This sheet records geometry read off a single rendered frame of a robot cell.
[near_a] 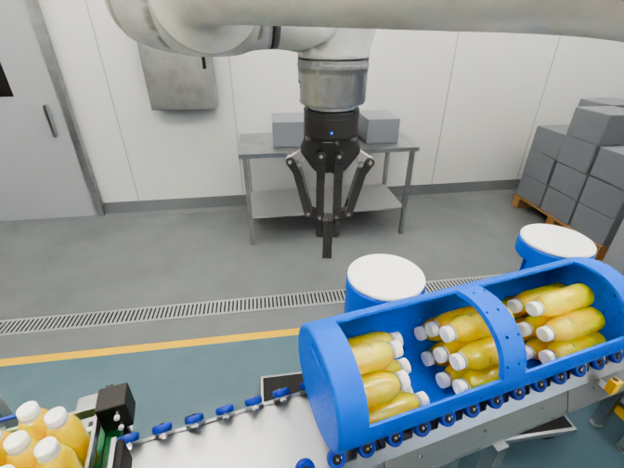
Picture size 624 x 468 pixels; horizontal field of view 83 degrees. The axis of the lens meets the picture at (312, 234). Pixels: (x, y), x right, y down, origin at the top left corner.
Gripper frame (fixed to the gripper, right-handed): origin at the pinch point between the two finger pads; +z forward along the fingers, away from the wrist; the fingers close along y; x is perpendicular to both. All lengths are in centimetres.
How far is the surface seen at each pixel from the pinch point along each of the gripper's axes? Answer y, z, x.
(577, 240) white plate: -107, 48, -79
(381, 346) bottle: -13.4, 33.6, -7.2
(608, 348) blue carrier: -74, 42, -16
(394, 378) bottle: -16.2, 38.8, -2.8
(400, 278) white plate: -28, 48, -52
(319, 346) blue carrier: 0.7, 28.2, -2.0
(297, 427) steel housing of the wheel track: 6, 59, -3
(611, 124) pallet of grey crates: -246, 42, -262
